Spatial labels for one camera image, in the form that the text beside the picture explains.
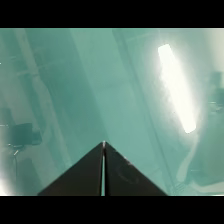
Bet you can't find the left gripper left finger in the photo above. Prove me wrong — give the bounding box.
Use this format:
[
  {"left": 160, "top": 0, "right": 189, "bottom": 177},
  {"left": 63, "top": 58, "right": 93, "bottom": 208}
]
[{"left": 37, "top": 141, "right": 105, "bottom": 197}]

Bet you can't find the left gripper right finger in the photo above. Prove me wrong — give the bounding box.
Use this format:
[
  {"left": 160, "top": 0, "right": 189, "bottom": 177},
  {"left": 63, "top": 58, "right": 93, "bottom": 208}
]
[{"left": 104, "top": 141, "right": 168, "bottom": 197}]

